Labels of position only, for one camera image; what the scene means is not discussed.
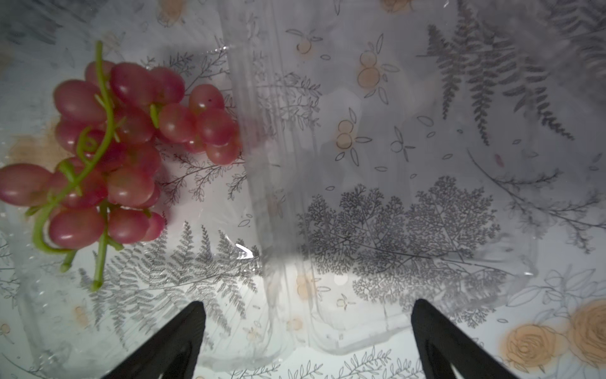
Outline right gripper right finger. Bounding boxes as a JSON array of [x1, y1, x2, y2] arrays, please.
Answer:
[[411, 299, 516, 379]]

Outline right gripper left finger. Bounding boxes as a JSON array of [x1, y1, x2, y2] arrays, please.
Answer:
[[104, 301, 206, 379]]

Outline red grape bunch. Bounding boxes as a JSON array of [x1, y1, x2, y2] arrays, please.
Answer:
[[1, 43, 243, 291]]

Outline clear clamshell container front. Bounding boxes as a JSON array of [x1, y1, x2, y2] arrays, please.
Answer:
[[1, 1, 536, 378]]

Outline floral tablecloth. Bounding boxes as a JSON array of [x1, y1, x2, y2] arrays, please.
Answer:
[[1, 1, 605, 378]]

